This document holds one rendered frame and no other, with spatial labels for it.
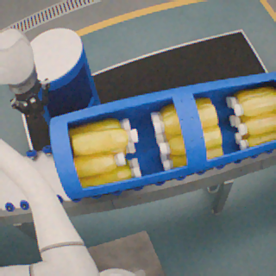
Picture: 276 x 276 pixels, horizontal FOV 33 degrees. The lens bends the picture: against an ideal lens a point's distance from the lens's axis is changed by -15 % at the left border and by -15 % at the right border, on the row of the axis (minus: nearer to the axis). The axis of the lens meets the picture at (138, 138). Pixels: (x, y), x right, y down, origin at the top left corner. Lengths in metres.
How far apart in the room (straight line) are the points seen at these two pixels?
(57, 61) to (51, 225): 1.18
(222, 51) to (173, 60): 0.32
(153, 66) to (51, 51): 1.04
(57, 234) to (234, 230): 1.96
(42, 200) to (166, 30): 2.44
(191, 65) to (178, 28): 0.43
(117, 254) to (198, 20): 2.01
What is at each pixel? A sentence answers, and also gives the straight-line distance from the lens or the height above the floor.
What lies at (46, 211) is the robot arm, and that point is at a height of 1.84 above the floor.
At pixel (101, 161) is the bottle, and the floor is 1.15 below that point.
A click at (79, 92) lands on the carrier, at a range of 2.68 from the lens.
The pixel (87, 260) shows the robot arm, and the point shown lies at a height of 1.83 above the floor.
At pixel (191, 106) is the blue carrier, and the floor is 1.23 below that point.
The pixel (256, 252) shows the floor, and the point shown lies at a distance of 2.79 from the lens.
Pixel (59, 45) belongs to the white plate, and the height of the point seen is 1.04.
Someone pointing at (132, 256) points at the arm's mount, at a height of 1.01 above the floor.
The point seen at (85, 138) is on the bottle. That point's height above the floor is 1.19.
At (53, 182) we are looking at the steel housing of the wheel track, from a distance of 1.93.
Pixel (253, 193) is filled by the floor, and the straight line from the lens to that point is 2.85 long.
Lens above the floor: 2.72
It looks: 68 degrees down
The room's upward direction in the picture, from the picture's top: 12 degrees counter-clockwise
